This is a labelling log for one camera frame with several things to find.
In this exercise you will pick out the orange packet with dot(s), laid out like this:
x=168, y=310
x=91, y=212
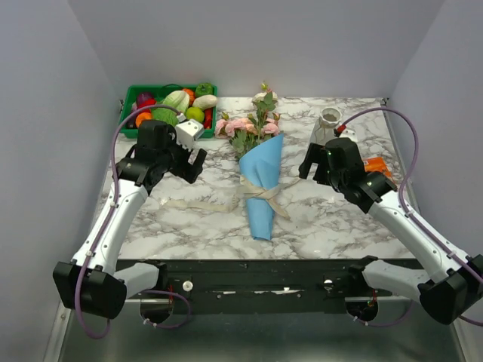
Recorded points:
x=379, y=167

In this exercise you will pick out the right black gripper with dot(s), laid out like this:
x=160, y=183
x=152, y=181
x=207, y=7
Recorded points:
x=313, y=154

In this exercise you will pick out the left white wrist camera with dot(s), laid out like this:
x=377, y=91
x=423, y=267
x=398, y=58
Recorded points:
x=188, y=132

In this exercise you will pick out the red tomato toy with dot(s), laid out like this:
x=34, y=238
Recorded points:
x=146, y=103

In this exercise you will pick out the blue wrapping paper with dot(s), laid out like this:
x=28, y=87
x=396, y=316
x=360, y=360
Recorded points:
x=260, y=172

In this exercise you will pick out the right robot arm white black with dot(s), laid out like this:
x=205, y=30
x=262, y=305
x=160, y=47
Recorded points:
x=449, y=280

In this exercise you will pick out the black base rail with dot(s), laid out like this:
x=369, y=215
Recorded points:
x=257, y=286

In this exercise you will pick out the white radish toy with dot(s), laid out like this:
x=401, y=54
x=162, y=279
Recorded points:
x=205, y=102

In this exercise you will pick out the green plastic basket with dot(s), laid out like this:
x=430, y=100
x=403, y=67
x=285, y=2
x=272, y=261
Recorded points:
x=159, y=92

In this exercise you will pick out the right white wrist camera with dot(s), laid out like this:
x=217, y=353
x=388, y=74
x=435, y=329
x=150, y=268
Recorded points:
x=343, y=131

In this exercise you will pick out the white ribbed vase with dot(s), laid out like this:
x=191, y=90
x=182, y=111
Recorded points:
x=328, y=121

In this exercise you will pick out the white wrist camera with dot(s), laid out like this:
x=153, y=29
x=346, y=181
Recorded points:
x=343, y=131
x=188, y=132

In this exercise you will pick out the green lime toy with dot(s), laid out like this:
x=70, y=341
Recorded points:
x=196, y=114

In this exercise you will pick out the orange toy carrot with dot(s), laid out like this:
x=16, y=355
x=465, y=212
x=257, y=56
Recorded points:
x=144, y=116

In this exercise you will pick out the green toy cabbage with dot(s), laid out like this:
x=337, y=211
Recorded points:
x=179, y=100

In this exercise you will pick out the red chili toy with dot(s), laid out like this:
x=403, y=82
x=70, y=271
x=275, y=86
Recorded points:
x=208, y=121

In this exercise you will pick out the green bell pepper toy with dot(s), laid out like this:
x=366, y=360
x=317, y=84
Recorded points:
x=204, y=89

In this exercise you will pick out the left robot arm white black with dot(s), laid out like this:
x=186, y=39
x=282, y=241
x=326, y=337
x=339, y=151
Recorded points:
x=90, y=282

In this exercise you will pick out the cream ribbon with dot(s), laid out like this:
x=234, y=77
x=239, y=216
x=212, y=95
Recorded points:
x=246, y=190

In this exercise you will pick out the cream rose stem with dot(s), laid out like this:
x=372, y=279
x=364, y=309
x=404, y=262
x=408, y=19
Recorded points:
x=266, y=100

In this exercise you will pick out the purple onion toy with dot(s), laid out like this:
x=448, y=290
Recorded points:
x=143, y=98

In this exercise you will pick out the pink rose stem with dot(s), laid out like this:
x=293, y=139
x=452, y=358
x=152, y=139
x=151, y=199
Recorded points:
x=241, y=133
x=269, y=126

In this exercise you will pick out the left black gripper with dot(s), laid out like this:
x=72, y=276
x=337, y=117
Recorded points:
x=190, y=172

